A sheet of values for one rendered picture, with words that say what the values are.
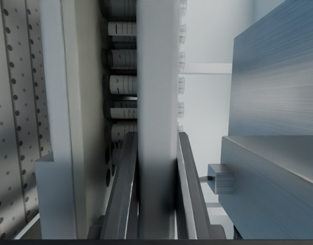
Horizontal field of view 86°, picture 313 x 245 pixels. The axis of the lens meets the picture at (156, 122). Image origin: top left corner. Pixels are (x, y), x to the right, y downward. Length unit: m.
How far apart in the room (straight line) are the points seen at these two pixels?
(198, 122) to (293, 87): 3.00
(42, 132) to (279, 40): 0.51
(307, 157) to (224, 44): 3.65
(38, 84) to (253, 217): 0.25
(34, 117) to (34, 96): 0.02
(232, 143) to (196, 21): 3.63
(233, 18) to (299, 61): 3.63
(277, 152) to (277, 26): 0.39
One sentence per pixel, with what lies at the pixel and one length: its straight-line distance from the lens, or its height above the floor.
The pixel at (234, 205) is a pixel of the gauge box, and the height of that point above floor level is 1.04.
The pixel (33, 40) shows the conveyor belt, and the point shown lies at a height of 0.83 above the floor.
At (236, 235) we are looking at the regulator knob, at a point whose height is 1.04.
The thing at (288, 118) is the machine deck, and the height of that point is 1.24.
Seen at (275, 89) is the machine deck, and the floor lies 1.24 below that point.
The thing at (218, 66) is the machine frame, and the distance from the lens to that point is 1.15.
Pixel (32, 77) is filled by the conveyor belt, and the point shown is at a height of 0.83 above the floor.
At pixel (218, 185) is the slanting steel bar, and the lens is 0.23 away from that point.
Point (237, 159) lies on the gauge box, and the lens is 0.22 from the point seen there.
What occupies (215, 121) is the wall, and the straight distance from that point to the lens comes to 3.52.
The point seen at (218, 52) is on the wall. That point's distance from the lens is 3.72.
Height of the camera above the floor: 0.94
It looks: 2 degrees up
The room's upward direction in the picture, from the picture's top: 90 degrees clockwise
